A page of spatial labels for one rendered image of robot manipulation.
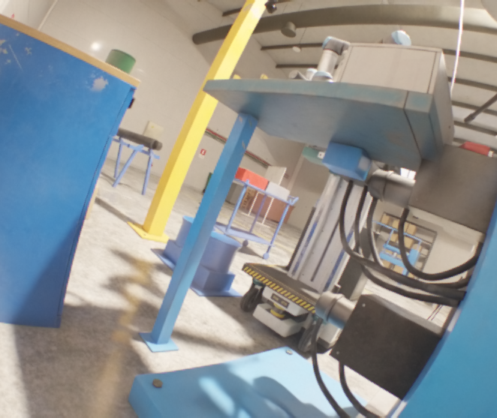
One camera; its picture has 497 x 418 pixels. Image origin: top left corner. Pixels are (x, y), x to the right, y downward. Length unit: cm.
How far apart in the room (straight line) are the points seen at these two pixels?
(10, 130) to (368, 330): 113
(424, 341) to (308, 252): 135
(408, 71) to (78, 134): 89
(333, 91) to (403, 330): 61
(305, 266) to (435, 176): 140
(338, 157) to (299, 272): 118
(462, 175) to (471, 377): 50
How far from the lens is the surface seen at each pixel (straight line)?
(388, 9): 712
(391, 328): 81
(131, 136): 540
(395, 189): 101
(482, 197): 82
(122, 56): 100
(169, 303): 120
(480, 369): 58
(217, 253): 202
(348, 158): 97
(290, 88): 78
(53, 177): 96
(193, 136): 280
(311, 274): 203
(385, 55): 72
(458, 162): 84
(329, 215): 202
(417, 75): 67
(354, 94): 67
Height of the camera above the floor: 74
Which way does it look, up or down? 3 degrees down
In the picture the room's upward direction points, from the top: 23 degrees clockwise
